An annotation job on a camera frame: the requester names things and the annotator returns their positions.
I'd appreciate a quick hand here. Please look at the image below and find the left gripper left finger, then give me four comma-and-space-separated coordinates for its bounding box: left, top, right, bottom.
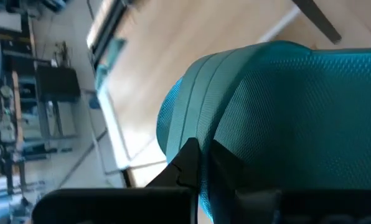
145, 136, 202, 189

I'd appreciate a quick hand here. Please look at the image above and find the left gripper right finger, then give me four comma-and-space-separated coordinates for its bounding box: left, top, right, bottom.
207, 139, 247, 224

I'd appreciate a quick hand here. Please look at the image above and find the green rubber slide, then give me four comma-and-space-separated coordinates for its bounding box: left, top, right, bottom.
156, 39, 371, 224

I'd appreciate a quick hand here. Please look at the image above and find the black aluminium table frame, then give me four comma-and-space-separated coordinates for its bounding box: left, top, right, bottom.
85, 0, 133, 68

